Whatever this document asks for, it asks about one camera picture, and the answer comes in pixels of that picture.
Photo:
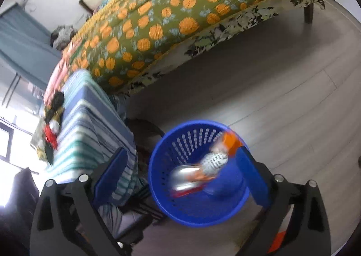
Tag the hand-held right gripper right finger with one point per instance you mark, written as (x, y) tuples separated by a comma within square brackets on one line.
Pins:
[(251, 175)]

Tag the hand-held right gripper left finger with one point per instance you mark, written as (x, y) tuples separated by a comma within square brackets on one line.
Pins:
[(112, 178)]

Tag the orange white silver garment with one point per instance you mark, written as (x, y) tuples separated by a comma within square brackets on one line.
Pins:
[(215, 160)]

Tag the blue plastic basket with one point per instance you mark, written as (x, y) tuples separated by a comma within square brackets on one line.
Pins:
[(197, 212)]

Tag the silver foil packet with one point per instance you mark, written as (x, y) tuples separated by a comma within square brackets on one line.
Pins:
[(183, 175)]

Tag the dark striped cloth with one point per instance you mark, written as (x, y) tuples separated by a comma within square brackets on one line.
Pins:
[(132, 216)]

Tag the blue and white striped cloth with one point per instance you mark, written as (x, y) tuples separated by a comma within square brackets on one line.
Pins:
[(84, 132)]

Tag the red cloth item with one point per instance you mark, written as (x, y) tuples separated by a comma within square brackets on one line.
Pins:
[(50, 136)]

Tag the black packet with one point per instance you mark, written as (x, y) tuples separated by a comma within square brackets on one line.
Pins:
[(56, 104)]

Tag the pink striped blanket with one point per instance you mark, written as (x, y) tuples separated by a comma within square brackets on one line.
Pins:
[(55, 81)]

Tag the grey plush cloth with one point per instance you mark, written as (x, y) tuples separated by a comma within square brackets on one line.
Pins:
[(63, 36)]

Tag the grey-blue curtain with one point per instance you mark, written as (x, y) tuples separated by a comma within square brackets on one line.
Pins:
[(25, 44)]

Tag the dark wooden bed leg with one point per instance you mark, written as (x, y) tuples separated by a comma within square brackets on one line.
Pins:
[(309, 13)]

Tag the green quilt with orange print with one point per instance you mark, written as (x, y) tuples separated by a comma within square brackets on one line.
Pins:
[(183, 5)]

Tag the dark curved frame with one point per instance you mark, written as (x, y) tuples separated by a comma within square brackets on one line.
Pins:
[(149, 129)]

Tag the black window frame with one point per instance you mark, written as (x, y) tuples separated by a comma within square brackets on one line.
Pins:
[(11, 135)]

